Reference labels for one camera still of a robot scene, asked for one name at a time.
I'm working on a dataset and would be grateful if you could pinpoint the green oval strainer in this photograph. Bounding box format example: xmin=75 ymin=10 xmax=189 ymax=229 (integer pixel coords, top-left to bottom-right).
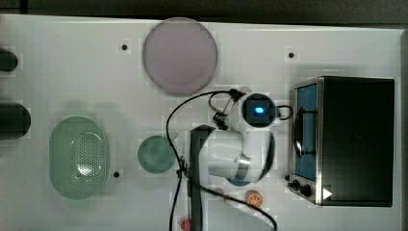
xmin=49 ymin=116 xmax=109 ymax=200

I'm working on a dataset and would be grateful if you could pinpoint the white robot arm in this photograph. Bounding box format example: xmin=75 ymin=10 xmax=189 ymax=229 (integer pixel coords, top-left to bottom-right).
xmin=186 ymin=92 xmax=279 ymax=231

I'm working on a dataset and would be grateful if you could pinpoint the orange slice toy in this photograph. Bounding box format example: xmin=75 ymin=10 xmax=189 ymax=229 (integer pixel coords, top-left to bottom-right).
xmin=245 ymin=190 xmax=264 ymax=210

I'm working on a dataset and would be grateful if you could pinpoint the round grey plate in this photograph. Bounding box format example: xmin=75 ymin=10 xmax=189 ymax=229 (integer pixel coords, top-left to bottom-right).
xmin=142 ymin=17 xmax=218 ymax=95

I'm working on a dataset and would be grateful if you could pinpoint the green cup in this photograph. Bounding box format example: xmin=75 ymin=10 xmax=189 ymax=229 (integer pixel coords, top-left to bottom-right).
xmin=138 ymin=132 xmax=178 ymax=174

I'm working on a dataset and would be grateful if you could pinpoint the silver toaster oven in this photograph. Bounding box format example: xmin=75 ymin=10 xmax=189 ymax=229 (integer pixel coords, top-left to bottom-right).
xmin=286 ymin=76 xmax=395 ymax=207

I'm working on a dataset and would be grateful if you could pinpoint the red strawberry on table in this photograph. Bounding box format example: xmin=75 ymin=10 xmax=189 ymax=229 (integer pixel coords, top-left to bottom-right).
xmin=181 ymin=218 xmax=191 ymax=231

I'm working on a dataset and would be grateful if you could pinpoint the black round pan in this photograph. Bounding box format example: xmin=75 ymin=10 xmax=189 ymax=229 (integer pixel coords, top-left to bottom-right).
xmin=0 ymin=103 xmax=31 ymax=141

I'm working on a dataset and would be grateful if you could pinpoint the peeled banana toy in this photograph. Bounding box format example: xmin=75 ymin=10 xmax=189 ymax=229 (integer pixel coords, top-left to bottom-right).
xmin=214 ymin=188 xmax=232 ymax=204

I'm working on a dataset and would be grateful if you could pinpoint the blue bowl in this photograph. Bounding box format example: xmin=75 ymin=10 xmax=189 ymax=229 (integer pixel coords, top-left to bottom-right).
xmin=226 ymin=178 xmax=250 ymax=187

